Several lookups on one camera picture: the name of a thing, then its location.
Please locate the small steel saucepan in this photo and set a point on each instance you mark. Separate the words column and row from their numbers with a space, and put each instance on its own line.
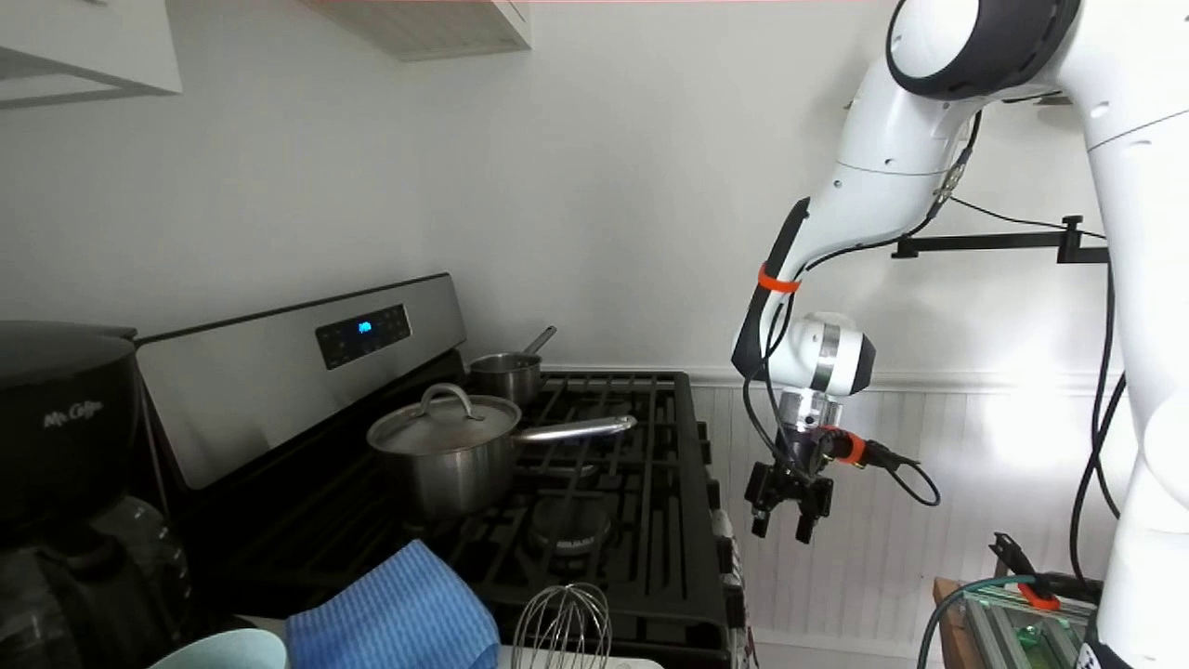
column 513, row 373

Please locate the light green plastic cup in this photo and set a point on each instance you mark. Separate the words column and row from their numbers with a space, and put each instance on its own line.
column 237, row 649

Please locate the white upper cabinet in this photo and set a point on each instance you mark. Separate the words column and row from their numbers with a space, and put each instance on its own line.
column 87, row 49

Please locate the green topped side table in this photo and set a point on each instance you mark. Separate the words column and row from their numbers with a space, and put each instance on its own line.
column 1011, row 618

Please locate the steel pot lid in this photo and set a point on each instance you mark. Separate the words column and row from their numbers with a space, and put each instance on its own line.
column 442, row 417

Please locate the black coffee maker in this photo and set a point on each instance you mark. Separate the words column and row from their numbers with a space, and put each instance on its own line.
column 83, row 575

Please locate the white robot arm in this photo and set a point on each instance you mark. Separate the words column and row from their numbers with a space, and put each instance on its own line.
column 1121, row 64

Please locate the blue dish cloth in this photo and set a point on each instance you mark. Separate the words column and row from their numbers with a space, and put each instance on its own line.
column 409, row 609

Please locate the black gas stove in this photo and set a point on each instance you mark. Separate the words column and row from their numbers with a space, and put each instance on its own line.
column 306, row 443

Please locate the metal wire whisk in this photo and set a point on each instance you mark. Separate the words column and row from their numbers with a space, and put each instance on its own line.
column 561, row 624

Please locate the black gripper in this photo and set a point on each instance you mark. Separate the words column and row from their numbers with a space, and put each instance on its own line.
column 794, row 473

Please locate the steel pot with long handle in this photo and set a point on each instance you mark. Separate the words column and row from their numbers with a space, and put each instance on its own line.
column 450, row 484

